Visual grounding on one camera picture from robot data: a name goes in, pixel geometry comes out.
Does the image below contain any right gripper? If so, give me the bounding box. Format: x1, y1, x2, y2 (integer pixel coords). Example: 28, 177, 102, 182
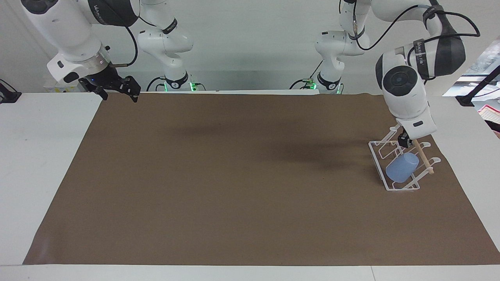
78, 64, 142, 103

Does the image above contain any light blue cup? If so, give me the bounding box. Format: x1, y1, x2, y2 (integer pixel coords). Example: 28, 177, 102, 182
386, 152, 420, 183

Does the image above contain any black stand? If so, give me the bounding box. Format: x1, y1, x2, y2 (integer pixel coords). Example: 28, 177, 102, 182
0, 78, 22, 104
455, 64, 500, 107

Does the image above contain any white wire cup holder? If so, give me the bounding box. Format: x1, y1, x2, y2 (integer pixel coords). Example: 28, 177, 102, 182
368, 124, 442, 192

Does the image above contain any black cable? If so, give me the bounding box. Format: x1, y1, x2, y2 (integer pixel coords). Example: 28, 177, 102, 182
146, 76, 168, 92
339, 0, 481, 81
111, 24, 139, 68
289, 59, 325, 90

